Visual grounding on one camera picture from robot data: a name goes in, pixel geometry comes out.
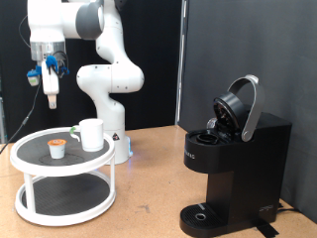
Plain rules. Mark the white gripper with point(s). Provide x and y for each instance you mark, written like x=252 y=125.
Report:
x=51 y=81

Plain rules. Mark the orange lid coffee pod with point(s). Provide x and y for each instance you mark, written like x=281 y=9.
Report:
x=57 y=148

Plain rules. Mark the white mug with green mark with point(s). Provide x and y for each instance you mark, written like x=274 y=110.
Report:
x=91 y=135

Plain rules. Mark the black Keurig coffee machine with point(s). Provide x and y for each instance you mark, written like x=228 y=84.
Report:
x=254 y=165

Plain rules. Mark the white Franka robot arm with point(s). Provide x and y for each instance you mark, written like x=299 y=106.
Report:
x=109 y=79

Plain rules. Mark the white two-tier turntable stand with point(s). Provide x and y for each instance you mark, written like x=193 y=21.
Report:
x=62 y=198

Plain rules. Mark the vertical metal pole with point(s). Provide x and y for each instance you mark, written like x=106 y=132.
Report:
x=180 y=66

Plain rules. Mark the black tape strip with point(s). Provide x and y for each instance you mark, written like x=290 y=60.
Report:
x=266 y=229

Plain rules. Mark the wrist camera on blue mount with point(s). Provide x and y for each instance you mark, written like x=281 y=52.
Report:
x=33 y=77

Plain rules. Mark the grey metal frame post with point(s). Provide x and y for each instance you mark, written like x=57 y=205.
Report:
x=2 y=115

